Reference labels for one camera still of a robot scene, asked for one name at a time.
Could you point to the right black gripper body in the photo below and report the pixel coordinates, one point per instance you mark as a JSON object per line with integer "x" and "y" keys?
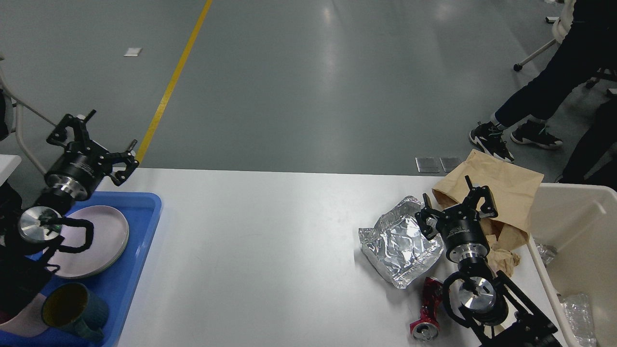
{"x": 462, "y": 234}

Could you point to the light green plate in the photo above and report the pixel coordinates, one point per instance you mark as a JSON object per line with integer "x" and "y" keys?
{"x": 102, "y": 254}

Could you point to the crushed red soda can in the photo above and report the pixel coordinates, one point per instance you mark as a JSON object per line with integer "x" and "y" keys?
{"x": 427, "y": 327}

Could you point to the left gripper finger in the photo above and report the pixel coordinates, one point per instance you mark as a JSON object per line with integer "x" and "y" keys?
{"x": 119, "y": 166}
{"x": 71, "y": 133}

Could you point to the dark teal mug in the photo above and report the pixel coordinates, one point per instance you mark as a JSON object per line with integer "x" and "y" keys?
{"x": 77, "y": 310}

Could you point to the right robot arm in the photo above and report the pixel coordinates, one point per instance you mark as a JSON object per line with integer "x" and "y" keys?
{"x": 485, "y": 301}

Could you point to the aluminium foil tray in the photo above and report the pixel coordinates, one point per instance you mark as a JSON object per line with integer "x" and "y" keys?
{"x": 395, "y": 246}

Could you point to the metal floor socket plate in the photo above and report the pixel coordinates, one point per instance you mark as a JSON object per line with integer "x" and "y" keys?
{"x": 427, "y": 165}

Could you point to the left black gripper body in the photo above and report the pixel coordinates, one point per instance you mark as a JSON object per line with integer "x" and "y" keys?
{"x": 79, "y": 170}

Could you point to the brown paper bag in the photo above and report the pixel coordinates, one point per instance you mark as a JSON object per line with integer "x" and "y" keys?
{"x": 513, "y": 190}

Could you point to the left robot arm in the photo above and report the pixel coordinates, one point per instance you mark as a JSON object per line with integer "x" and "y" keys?
{"x": 34, "y": 235}

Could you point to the white paper on floor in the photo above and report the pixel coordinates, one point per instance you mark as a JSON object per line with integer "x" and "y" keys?
{"x": 133, "y": 52}

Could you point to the pink mug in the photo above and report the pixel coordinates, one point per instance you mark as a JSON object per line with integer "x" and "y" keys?
{"x": 28, "y": 322}

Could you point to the person in dark clothes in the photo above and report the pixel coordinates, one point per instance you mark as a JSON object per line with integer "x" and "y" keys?
{"x": 584, "y": 50}

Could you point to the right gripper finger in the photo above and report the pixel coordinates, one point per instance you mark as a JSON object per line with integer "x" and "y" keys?
{"x": 478, "y": 204}
{"x": 429, "y": 220}

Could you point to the crumpled clear plastic wrap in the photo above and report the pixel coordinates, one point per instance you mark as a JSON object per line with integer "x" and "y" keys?
{"x": 547, "y": 252}

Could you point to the clear plastic bottle in bin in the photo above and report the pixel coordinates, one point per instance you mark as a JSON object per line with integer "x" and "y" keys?
{"x": 578, "y": 312}

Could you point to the white rolling chair base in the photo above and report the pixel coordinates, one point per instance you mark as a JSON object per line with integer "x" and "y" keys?
{"x": 20, "y": 105}

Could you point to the blue plastic tray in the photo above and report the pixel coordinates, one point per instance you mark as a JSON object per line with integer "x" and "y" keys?
{"x": 117, "y": 284}

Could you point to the pink plate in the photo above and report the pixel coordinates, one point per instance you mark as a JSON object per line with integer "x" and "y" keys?
{"x": 111, "y": 234}

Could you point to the rolling chair leg right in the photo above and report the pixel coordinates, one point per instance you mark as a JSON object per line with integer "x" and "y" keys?
{"x": 560, "y": 27}

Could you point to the crumpled brown paper ball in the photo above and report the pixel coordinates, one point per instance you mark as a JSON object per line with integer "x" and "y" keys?
{"x": 500, "y": 259}

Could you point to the beige plastic bin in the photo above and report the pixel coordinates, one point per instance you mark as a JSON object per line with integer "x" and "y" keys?
{"x": 581, "y": 222}

